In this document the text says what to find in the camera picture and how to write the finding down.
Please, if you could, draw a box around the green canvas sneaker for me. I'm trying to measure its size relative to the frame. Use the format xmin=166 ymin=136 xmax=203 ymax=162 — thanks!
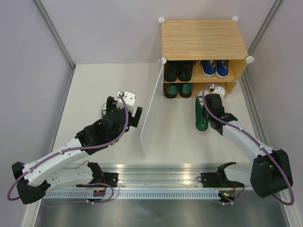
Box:
xmin=100 ymin=103 xmax=107 ymax=119
xmin=195 ymin=90 xmax=208 ymax=132

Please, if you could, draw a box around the white cabinet door panel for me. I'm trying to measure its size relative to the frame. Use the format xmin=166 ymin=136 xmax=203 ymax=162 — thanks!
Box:
xmin=140 ymin=64 xmax=164 ymax=159

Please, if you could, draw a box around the green leather shoe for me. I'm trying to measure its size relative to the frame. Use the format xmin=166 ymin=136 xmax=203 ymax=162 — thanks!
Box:
xmin=164 ymin=83 xmax=178 ymax=99
xmin=179 ymin=83 xmax=193 ymax=98

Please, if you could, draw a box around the blue canvas sneaker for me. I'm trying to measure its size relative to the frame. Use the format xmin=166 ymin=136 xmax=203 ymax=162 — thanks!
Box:
xmin=216 ymin=60 xmax=229 ymax=79
xmin=200 ymin=60 xmax=216 ymax=78

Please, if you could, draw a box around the black leather shoe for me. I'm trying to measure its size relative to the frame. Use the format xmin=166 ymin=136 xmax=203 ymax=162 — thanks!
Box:
xmin=164 ymin=61 xmax=178 ymax=82
xmin=178 ymin=61 xmax=196 ymax=82

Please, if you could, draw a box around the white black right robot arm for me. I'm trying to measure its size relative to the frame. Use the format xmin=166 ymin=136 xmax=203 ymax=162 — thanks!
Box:
xmin=195 ymin=94 xmax=293 ymax=198

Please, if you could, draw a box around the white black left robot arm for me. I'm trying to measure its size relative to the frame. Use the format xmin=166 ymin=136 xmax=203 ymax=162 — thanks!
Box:
xmin=7 ymin=91 xmax=143 ymax=204

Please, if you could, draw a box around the wooden shoe cabinet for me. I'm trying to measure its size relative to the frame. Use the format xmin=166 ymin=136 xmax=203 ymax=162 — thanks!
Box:
xmin=158 ymin=16 xmax=254 ymax=96

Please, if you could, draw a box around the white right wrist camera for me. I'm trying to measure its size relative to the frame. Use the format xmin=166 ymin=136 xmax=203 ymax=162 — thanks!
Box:
xmin=210 ymin=84 xmax=225 ymax=98

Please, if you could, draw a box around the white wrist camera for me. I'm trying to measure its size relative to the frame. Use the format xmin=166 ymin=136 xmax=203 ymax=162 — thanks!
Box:
xmin=210 ymin=84 xmax=225 ymax=98
xmin=116 ymin=91 xmax=136 ymax=112

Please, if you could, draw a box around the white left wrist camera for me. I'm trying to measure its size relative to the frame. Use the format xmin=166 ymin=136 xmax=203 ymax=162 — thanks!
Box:
xmin=116 ymin=91 xmax=136 ymax=112

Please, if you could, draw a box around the aluminium mounting rail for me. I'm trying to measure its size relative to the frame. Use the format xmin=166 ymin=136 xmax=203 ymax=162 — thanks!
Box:
xmin=47 ymin=163 xmax=254 ymax=190

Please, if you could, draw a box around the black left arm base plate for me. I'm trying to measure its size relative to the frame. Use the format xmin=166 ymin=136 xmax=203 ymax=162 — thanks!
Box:
xmin=102 ymin=173 xmax=119 ymax=188

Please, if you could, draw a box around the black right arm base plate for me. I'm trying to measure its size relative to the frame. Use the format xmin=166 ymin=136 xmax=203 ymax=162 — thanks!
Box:
xmin=200 ymin=173 xmax=222 ymax=188

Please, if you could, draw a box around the white slotted cable duct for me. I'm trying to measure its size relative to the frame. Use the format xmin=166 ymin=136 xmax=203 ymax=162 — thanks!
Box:
xmin=44 ymin=189 xmax=220 ymax=200

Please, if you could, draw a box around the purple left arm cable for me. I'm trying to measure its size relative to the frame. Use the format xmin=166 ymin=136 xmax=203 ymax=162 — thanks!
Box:
xmin=7 ymin=94 xmax=131 ymax=208

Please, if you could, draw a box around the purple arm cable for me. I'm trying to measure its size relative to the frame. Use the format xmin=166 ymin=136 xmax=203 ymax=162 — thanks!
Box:
xmin=203 ymin=84 xmax=295 ymax=206
xmin=7 ymin=94 xmax=131 ymax=208

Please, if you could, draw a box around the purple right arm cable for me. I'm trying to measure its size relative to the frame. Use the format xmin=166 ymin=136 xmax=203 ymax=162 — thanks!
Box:
xmin=203 ymin=84 xmax=295 ymax=206

